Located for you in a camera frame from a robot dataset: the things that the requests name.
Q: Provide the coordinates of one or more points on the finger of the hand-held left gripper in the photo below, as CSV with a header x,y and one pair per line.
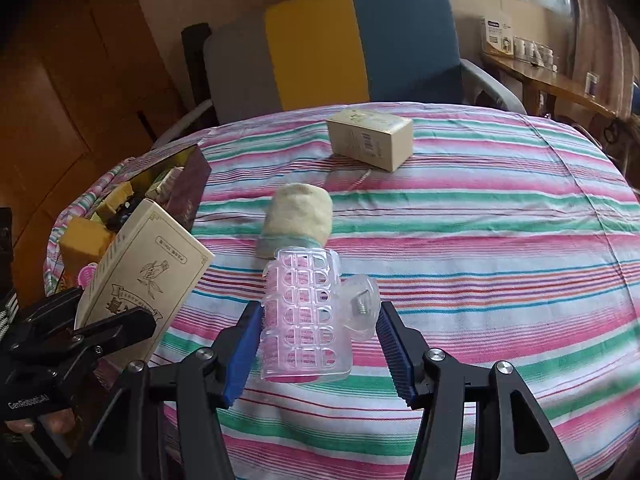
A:
x,y
55,312
120,330

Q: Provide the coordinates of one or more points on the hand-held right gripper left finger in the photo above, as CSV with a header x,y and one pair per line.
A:
x,y
242,360

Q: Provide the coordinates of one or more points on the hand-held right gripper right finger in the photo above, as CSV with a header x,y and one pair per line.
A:
x,y
397,360

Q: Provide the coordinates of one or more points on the beige printed carton box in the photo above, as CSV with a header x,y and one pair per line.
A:
x,y
150,270

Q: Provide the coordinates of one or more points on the yellow sponge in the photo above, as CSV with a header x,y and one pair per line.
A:
x,y
82,240

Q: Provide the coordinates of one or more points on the clear plastic hair clip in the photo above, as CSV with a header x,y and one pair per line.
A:
x,y
300,290

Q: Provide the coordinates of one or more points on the gold-lined square container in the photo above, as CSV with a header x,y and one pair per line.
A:
x,y
190,195

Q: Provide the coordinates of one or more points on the small green white box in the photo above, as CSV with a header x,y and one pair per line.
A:
x,y
164,184

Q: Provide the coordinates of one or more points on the person's left hand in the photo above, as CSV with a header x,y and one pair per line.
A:
x,y
55,422

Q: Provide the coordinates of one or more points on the small olive yellow box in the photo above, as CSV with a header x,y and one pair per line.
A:
x,y
115,202

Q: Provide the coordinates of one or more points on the striped tablecloth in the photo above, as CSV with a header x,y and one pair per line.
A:
x,y
475,240

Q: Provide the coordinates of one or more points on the rolled beige cloth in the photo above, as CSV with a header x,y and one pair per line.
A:
x,y
300,210

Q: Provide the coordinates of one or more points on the orange wooden cabinet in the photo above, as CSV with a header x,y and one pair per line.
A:
x,y
75,60

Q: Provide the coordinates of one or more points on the grey yellow blue armchair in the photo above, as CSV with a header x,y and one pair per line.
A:
x,y
310,50

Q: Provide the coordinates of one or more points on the wooden side desk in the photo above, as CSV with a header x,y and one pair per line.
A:
x,y
560,85

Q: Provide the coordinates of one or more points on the row of clear jars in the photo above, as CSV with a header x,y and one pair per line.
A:
x,y
535,52

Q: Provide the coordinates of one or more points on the white carton on desk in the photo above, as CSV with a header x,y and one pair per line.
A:
x,y
497,37

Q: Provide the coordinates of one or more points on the pale patterned curtain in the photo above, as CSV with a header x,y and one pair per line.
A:
x,y
600,35

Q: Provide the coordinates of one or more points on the small white frame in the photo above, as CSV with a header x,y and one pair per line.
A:
x,y
592,84

